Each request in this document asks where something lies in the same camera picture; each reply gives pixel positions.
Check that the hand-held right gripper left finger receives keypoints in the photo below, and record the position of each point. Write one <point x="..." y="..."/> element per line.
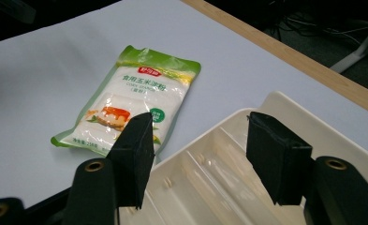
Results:
<point x="131" y="162"/>

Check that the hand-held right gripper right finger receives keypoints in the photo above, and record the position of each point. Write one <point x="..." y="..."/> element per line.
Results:
<point x="281" y="156"/>

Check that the cream plastic tray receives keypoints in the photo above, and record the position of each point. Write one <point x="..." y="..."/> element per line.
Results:
<point x="222" y="175"/>

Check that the green and white starch packet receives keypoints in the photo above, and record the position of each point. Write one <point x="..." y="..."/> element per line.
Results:
<point x="131" y="93"/>

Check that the white metal stand leg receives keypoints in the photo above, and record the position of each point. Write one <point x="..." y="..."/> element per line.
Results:
<point x="356" y="51"/>

